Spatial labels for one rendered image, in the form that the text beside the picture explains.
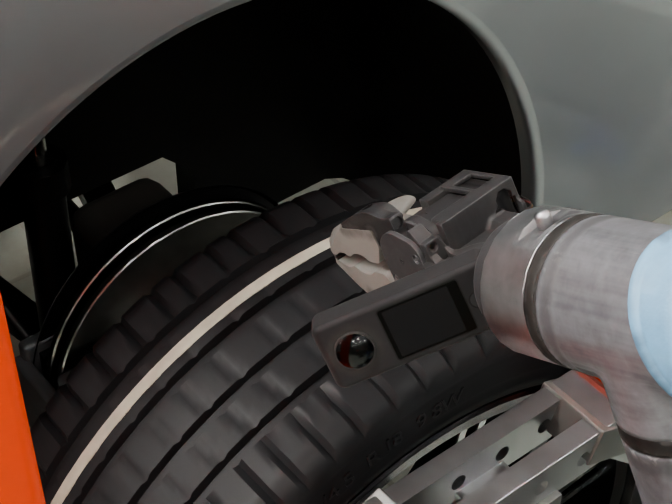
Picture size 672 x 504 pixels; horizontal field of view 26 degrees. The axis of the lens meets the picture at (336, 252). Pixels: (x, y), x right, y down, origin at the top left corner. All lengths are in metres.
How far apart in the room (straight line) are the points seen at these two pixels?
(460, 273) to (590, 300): 0.13
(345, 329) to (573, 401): 0.30
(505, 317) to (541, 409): 0.30
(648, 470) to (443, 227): 0.21
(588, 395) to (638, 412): 0.37
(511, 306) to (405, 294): 0.08
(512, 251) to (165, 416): 0.37
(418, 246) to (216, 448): 0.25
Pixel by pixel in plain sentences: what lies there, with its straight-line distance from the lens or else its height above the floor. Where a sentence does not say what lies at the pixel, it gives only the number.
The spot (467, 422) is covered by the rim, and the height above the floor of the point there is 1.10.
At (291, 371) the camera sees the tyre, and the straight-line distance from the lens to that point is 1.08.
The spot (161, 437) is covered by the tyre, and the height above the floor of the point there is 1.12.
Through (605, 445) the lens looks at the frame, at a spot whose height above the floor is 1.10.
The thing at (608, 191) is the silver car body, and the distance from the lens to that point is 1.75.
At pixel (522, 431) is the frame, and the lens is 1.12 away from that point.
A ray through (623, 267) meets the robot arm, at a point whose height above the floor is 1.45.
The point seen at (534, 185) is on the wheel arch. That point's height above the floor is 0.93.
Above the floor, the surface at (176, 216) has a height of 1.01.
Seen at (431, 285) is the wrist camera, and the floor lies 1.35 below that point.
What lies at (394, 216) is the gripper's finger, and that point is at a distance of 0.92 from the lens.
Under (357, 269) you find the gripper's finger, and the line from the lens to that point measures 1.00.
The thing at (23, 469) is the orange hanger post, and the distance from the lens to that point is 0.51.
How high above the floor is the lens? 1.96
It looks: 42 degrees down
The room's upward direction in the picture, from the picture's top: straight up
